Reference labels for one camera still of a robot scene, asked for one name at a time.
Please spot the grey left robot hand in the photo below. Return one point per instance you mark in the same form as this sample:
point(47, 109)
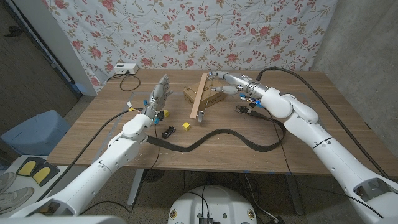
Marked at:
point(157, 99)

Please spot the wooden strip with metal rod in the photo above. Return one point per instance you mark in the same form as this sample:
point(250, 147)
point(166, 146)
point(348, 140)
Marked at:
point(199, 95)

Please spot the black leather belt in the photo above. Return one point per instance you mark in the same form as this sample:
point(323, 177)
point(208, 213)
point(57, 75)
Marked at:
point(217, 132)

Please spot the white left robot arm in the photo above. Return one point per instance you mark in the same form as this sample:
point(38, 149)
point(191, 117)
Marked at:
point(93, 177)

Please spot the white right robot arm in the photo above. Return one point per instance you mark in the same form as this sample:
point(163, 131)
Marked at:
point(326, 149)

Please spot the white power strip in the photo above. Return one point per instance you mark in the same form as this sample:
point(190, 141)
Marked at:
point(126, 68)

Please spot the brown cardboard box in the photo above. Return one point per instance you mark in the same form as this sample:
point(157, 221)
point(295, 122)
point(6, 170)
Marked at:
point(214, 99)

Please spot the yellow cube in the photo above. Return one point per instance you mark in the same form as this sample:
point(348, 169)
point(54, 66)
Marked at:
point(186, 126)
point(166, 113)

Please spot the small black toy car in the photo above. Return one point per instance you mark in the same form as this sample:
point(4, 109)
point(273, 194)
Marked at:
point(168, 132)

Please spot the floral print backdrop cloth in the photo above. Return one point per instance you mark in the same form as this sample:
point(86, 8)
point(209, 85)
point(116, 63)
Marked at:
point(186, 31)

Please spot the black round fan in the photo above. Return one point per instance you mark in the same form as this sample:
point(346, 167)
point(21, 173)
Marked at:
point(153, 175)

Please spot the grey table leg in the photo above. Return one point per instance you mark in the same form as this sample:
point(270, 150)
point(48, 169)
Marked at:
point(136, 186)
point(294, 196)

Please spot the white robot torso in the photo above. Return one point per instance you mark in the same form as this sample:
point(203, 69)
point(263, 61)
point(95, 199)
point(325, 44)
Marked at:
point(214, 202)

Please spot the black and yellow insole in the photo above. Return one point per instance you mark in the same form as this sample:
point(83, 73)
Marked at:
point(43, 175)
point(28, 167)

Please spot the grey sneaker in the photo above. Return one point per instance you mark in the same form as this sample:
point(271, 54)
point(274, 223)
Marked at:
point(15, 196)
point(6, 180)

